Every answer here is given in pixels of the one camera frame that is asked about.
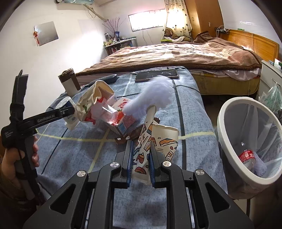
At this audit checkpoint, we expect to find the patterned paper cup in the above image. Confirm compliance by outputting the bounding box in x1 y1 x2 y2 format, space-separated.
151 123 179 161
132 106 156 185

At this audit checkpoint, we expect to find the strawberry milk carton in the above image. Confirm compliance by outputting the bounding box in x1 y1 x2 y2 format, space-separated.
107 97 135 136

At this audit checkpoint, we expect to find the white blue yogurt cup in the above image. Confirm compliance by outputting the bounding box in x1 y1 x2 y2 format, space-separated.
55 96 80 131

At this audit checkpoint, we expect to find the white foam fruit net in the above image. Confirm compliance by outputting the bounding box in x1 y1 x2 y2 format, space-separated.
122 76 174 120

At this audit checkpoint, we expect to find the paper bag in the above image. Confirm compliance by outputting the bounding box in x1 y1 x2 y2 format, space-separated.
76 80 117 122

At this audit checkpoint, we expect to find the clear plastic bottle red cap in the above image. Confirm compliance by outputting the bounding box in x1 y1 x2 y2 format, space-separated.
238 142 257 172

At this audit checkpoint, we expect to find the brown coffee sachet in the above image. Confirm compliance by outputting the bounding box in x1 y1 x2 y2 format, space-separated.
115 125 143 145

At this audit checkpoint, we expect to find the white trash bin with liner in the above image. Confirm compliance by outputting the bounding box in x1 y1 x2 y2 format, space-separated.
216 97 281 199

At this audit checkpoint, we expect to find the person's left hand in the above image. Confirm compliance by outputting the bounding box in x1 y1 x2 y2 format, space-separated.
1 135 41 188

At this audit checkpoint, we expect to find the blue plaid table cloth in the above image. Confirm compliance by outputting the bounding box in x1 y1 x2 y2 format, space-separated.
35 66 229 229

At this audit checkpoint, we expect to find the brown white coffee box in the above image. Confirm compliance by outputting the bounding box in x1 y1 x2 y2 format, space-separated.
58 68 81 97

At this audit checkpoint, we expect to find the black smartphone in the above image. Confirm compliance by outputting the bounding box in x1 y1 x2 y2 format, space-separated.
135 69 179 83

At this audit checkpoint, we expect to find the bed with brown blanket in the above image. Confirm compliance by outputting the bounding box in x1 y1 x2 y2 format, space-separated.
76 32 262 96

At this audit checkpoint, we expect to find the cluttered side desk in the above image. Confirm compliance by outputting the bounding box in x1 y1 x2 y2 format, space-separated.
104 37 138 55

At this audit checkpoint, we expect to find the teddy bear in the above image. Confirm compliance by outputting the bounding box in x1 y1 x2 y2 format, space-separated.
163 27 191 42

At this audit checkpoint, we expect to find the green plastic bag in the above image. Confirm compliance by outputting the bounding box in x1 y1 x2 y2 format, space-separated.
259 83 281 116

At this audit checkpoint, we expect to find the window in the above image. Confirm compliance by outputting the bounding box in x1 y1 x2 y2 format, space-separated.
128 9 167 32

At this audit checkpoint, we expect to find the patterned curtain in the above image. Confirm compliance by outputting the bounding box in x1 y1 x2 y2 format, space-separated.
163 0 192 42

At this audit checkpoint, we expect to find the white nightstand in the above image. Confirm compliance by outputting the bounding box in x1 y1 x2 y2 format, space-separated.
256 60 282 99

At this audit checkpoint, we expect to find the wooden wardrobe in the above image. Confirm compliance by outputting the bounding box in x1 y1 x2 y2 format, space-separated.
185 0 224 40

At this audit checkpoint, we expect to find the wooden headboard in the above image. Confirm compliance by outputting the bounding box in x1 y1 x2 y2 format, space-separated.
219 30 280 61

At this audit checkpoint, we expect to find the silver wall poster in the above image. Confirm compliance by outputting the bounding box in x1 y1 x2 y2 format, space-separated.
33 21 59 46

